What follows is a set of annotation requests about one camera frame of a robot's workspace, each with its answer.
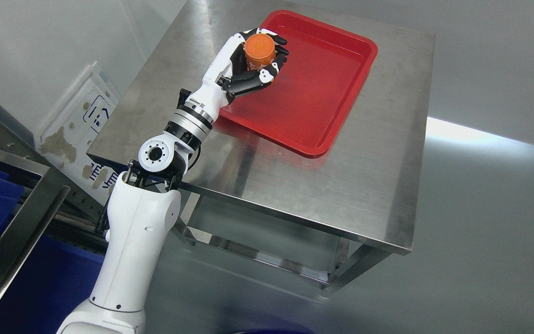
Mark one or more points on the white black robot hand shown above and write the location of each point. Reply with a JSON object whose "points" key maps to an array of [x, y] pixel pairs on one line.
{"points": [[228, 75]]}

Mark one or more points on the orange cylindrical capacitor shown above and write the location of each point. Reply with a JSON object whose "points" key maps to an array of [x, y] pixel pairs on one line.
{"points": [[259, 50]]}

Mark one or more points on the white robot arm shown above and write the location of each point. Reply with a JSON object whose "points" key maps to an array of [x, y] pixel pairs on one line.
{"points": [[143, 207]]}

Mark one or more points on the stainless steel desk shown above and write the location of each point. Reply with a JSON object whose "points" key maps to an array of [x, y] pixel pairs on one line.
{"points": [[364, 189]]}

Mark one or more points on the red plastic tray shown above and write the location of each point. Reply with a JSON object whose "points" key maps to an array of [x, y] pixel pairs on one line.
{"points": [[307, 104]]}

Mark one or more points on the white floor sign board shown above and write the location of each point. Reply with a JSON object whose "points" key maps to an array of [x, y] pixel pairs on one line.
{"points": [[75, 121]]}

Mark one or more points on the steel shelf frame rail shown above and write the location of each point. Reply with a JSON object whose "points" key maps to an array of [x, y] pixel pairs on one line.
{"points": [[48, 189]]}

